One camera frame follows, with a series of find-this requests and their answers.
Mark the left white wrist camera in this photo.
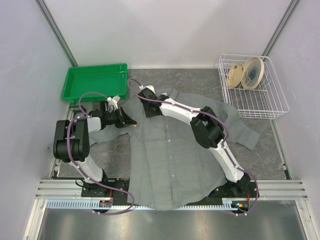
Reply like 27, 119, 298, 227
107, 95, 121, 109

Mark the grey button shirt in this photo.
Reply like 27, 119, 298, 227
89, 87, 261, 213

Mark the aluminium frame rail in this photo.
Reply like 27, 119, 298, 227
24, 178, 320, 240

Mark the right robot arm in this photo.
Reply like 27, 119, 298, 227
137, 86, 251, 197

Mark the blue-white cable duct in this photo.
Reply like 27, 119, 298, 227
46, 199, 246, 211

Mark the purple cable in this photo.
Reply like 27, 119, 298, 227
126, 78, 260, 217
66, 91, 137, 216

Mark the green plastic tray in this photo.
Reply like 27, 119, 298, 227
61, 63, 128, 103

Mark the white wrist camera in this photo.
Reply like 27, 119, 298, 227
107, 95, 121, 109
139, 85, 156, 94

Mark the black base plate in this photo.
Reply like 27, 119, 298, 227
75, 174, 260, 202

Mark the beige plate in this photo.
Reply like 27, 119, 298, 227
226, 62, 244, 88

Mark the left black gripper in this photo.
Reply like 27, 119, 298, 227
103, 106, 137, 129

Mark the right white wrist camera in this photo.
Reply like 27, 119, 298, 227
139, 85, 156, 94

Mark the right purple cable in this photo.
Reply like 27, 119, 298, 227
126, 78, 260, 217

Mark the beige bowl blue centre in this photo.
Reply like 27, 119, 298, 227
241, 56, 265, 90

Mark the black box orange brooch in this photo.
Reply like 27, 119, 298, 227
69, 104, 82, 119

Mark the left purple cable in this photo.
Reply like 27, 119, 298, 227
66, 91, 137, 216

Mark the white wire basket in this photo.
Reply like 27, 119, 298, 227
218, 53, 290, 119

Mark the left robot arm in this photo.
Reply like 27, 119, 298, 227
53, 101, 137, 197

